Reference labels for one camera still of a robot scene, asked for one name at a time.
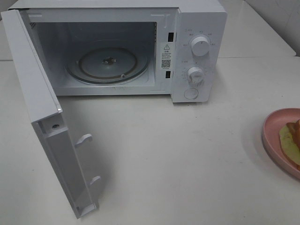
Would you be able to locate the pink round plate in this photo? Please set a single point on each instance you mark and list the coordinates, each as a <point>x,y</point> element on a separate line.
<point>271,139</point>

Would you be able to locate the upper white power knob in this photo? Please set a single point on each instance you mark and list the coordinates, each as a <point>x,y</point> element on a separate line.
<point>200,45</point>

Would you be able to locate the glass microwave turntable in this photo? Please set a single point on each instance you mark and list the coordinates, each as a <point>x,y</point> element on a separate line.
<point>107,65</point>

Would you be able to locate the sandwich with lettuce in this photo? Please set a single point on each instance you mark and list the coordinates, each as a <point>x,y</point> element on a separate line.
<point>289,136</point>

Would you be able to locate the white microwave oven body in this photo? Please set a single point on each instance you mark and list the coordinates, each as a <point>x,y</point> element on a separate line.
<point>161,29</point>

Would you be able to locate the white microwave door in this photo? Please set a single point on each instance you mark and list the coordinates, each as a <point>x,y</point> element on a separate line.
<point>45,112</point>

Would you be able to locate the round white door button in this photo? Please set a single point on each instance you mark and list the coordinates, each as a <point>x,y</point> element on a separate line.
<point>191,93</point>

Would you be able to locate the white timer knob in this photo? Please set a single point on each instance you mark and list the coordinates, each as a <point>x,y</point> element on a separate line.
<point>195,75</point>

